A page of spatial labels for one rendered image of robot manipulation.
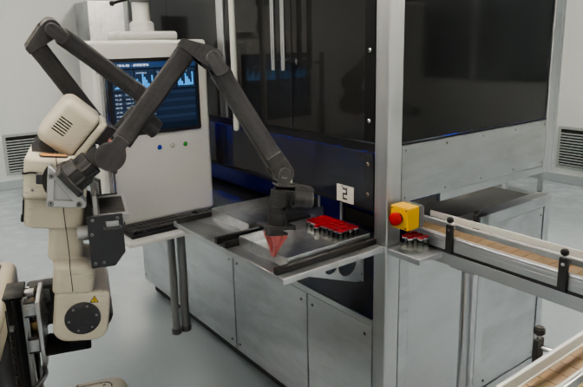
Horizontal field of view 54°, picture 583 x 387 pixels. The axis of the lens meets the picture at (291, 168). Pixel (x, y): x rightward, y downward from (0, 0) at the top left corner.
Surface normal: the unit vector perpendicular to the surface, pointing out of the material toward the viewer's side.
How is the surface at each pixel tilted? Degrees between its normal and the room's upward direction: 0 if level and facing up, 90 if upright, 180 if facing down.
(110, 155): 83
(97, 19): 90
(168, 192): 90
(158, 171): 90
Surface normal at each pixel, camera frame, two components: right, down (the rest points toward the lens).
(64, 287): 0.34, 0.20
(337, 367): -0.80, 0.15
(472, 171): 0.61, 0.16
